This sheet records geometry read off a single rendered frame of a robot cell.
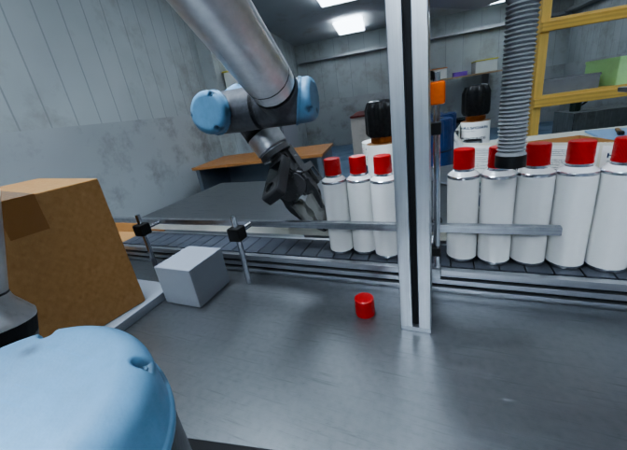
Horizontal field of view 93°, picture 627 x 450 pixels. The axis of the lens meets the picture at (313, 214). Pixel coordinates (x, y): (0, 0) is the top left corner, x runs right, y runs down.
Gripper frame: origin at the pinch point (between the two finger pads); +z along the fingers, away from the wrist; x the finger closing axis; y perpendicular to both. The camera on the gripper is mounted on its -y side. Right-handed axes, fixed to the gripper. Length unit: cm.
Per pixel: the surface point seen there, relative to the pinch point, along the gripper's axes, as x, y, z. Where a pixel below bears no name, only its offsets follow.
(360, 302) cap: -6.7, -14.9, 12.1
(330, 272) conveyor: 1.7, -5.0, 8.4
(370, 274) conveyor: -6.0, -5.0, 12.4
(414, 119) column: -29.6, -16.2, -8.5
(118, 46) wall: 157, 155, -203
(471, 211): -27.5, -1.6, 10.6
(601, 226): -41.6, -1.5, 21.4
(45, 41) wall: 150, 90, -192
